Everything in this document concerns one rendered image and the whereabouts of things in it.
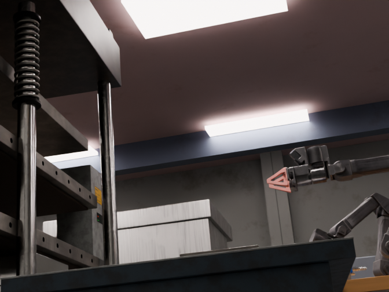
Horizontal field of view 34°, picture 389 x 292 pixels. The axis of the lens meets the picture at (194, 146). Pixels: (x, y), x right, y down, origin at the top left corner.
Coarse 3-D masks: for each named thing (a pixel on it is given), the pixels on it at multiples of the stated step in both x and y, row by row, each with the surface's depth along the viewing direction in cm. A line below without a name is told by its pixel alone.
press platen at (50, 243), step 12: (0, 216) 171; (0, 228) 170; (12, 228) 178; (36, 240) 193; (48, 240) 202; (60, 240) 212; (48, 252) 205; (60, 252) 211; (72, 252) 222; (84, 252) 234; (84, 264) 233; (96, 264) 246
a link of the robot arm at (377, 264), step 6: (378, 210) 276; (378, 216) 276; (384, 216) 271; (378, 222) 274; (384, 222) 270; (378, 228) 273; (384, 228) 269; (378, 234) 271; (378, 240) 270; (378, 246) 269; (378, 252) 267; (378, 258) 266; (384, 258) 264; (378, 264) 264; (384, 264) 263; (378, 270) 263
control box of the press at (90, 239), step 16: (80, 176) 275; (96, 176) 282; (96, 192) 278; (64, 224) 269; (80, 224) 268; (96, 224) 272; (64, 240) 267; (80, 240) 266; (96, 240) 269; (96, 256) 266
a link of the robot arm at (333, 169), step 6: (312, 150) 224; (318, 150) 224; (324, 150) 224; (312, 156) 224; (318, 156) 223; (324, 156) 223; (312, 162) 223; (330, 168) 219; (336, 168) 218; (342, 168) 218; (330, 174) 219
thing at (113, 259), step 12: (108, 84) 275; (108, 96) 273; (108, 108) 271; (108, 120) 269; (108, 132) 267; (108, 144) 266; (108, 156) 264; (108, 168) 262; (108, 180) 260; (108, 192) 258; (108, 204) 257; (108, 216) 255; (108, 228) 254; (108, 240) 252; (108, 252) 250; (108, 264) 249
